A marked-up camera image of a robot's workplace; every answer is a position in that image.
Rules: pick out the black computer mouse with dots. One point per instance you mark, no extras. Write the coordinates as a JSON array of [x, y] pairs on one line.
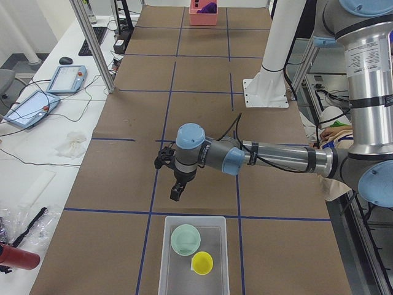
[[65, 61]]

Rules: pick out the yellow plastic cup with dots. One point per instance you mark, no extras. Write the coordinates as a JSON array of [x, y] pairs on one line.
[[202, 263]]

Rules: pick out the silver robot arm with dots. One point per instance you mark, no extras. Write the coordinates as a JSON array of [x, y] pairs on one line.
[[354, 133]]

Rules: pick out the seated person beige shirt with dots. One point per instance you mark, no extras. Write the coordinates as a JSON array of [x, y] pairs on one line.
[[335, 131]]

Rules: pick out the translucent white plastic box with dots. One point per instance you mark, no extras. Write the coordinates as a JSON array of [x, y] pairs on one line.
[[176, 274]]

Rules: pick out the upper teach pendant tablet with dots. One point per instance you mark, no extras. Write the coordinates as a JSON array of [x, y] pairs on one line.
[[67, 79]]

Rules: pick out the clear plastic bag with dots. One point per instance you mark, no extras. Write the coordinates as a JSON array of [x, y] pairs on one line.
[[21, 226]]

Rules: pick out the black power box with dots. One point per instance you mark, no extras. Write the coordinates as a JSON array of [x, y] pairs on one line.
[[119, 47]]

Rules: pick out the white crumpled tissue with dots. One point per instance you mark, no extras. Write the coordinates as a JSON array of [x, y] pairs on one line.
[[72, 147]]

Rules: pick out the pink plastic bin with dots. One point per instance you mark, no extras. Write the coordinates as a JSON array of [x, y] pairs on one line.
[[196, 19]]

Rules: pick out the white flat strip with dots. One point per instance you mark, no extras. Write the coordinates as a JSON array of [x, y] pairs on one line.
[[30, 197]]

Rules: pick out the red cylinder bottle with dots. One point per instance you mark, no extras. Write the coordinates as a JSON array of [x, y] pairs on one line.
[[15, 257]]

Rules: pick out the lower teach pendant tablet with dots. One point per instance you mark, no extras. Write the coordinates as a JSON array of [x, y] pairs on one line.
[[32, 110]]

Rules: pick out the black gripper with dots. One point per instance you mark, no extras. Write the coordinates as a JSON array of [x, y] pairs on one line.
[[183, 177]]

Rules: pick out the purple cloth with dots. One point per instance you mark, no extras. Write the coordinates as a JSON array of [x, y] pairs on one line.
[[210, 8]]

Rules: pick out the teach pendant tablet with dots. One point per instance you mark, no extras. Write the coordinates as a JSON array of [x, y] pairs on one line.
[[67, 79], [32, 110]]

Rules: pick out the aluminium frame post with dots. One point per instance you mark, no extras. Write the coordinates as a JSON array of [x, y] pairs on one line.
[[93, 43]]

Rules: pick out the mint green bowl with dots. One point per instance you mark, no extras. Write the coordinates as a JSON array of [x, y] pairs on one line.
[[185, 240]]

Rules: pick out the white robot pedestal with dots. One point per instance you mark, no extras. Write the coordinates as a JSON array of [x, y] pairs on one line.
[[267, 89]]

